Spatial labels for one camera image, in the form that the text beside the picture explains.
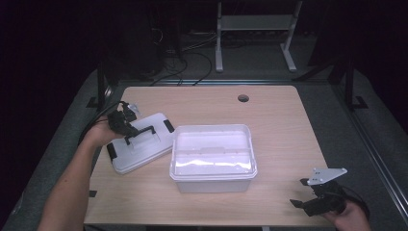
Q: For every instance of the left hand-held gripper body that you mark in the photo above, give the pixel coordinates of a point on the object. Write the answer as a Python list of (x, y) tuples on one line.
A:
[(120, 120)]

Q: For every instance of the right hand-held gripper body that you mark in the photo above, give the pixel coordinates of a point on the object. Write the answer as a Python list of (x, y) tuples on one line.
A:
[(327, 200)]

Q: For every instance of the white plastic storage box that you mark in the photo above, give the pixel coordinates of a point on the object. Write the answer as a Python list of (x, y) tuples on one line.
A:
[(211, 160)]

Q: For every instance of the person's left hand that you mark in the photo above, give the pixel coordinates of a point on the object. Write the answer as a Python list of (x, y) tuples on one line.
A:
[(99, 134)]

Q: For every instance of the person's right hand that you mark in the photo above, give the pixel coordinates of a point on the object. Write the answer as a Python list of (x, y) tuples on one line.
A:
[(351, 219)]

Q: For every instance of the black metal stand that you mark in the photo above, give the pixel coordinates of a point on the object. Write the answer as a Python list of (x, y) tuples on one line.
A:
[(101, 86), (349, 86)]

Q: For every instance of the black table edge clip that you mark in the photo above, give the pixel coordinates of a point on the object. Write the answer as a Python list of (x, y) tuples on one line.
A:
[(92, 193)]

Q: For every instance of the white metal stand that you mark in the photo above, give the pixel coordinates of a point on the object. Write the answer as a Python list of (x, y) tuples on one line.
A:
[(256, 22)]

